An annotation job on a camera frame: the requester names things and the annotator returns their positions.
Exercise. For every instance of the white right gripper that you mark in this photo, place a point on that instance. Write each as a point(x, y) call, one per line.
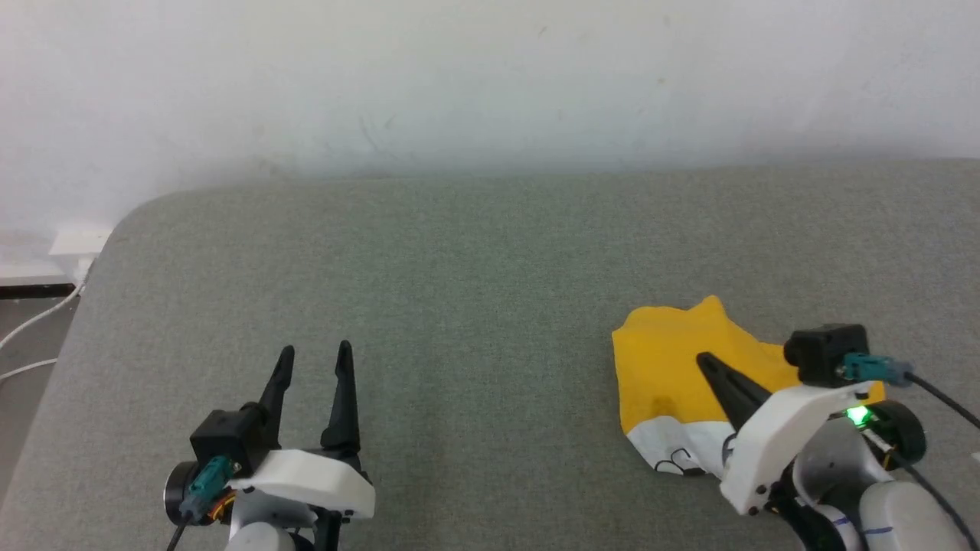
point(773, 436)

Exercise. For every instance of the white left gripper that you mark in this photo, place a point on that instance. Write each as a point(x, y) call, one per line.
point(306, 478)

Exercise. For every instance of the yellow and white garment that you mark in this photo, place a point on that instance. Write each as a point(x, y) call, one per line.
point(666, 367)

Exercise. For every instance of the black baseboard strip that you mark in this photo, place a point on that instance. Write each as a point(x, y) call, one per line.
point(34, 291)

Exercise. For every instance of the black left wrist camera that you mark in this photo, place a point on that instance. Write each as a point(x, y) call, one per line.
point(226, 436)

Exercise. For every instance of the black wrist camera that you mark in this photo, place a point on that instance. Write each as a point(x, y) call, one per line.
point(827, 352)
point(226, 436)

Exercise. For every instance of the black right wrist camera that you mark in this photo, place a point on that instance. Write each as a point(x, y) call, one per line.
point(827, 352)

